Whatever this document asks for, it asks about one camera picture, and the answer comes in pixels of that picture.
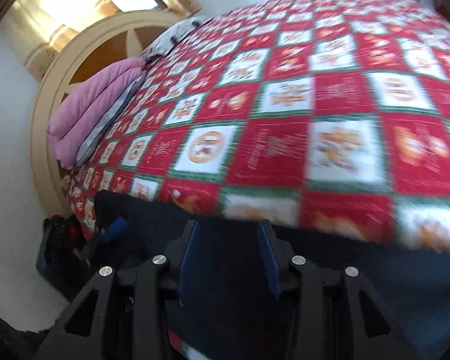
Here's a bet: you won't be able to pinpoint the cream wooden headboard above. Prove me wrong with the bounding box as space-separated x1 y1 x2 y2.
29 10 183 217

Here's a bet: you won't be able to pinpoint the pink folded quilt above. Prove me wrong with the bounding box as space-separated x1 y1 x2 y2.
47 57 145 169

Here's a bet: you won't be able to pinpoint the yellow curtain left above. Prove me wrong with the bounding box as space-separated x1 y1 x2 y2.
1 0 120 81

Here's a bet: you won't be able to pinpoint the black pants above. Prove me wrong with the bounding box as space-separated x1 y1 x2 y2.
94 190 450 359

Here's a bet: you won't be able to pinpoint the white floral pillow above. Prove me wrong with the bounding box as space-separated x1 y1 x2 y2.
139 16 211 62

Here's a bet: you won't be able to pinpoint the red patchwork bedspread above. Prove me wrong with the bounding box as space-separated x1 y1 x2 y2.
59 0 450 360

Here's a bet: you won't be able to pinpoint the grey patterned pillow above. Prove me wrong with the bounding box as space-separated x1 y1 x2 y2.
75 75 145 167

